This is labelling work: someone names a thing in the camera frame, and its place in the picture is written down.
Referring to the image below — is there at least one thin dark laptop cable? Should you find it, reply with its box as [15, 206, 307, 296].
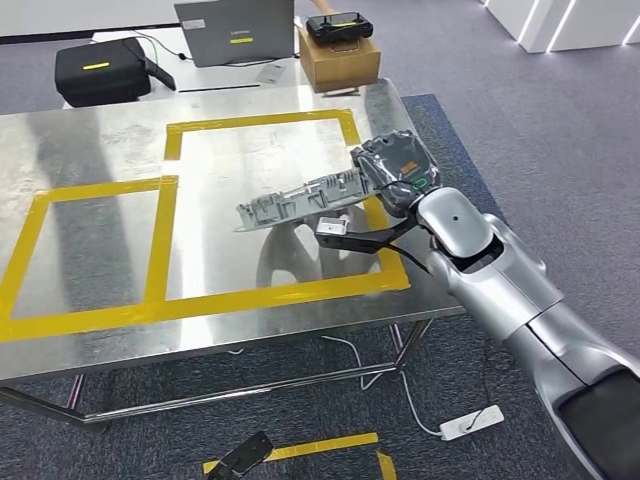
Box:
[131, 29, 193, 62]

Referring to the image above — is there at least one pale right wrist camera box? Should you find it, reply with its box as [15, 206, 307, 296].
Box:
[315, 216, 351, 237]

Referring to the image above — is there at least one brown cardboard box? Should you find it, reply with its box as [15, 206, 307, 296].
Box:
[298, 26, 382, 95]

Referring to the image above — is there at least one yellow floor tape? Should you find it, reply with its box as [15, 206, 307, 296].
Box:
[202, 432, 398, 480]

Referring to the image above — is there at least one yellow workbench tape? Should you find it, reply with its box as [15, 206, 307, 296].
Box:
[0, 108, 411, 344]

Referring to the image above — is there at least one long white power strip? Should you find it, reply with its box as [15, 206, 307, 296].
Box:
[439, 404, 506, 443]

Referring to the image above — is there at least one black carrying case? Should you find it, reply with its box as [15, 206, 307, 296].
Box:
[54, 36, 177, 109]

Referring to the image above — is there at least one grey laptop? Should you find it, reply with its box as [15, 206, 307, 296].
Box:
[174, 0, 296, 69]

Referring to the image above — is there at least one white lit furniture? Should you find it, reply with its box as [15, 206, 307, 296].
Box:
[482, 0, 640, 54]

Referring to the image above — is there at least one pale desk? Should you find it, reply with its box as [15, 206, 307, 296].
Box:
[62, 16, 321, 111]

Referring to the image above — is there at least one grey flat card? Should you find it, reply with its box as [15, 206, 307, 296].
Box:
[257, 62, 286, 85]

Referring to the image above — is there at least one stainless steel workbench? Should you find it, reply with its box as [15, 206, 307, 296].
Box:
[0, 78, 466, 433]

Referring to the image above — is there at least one black device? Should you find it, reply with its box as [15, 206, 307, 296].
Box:
[306, 11, 374, 46]

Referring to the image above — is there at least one grey plastic wheel hubcap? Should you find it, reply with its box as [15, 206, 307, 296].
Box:
[235, 167, 376, 233]

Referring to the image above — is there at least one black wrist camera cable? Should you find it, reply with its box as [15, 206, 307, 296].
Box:
[315, 211, 432, 274]

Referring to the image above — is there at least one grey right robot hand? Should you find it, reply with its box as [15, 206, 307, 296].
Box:
[349, 129, 442, 219]

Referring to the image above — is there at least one black power cable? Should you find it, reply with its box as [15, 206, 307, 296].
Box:
[462, 341, 516, 435]

